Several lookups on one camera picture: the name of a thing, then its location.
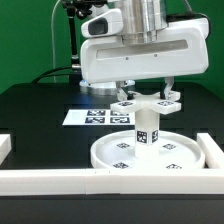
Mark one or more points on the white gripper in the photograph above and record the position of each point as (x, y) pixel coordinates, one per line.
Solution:
(180, 49)

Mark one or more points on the white cross-shaped table base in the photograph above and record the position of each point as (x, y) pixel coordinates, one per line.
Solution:
(152, 102)

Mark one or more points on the white round table top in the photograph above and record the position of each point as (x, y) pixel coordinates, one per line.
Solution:
(172, 151)

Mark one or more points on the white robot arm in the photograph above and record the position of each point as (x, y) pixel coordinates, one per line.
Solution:
(138, 40)

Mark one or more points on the white marker sheet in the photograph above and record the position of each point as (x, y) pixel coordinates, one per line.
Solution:
(80, 117)

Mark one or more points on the white U-shaped fence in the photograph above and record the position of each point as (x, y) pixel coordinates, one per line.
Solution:
(104, 181)

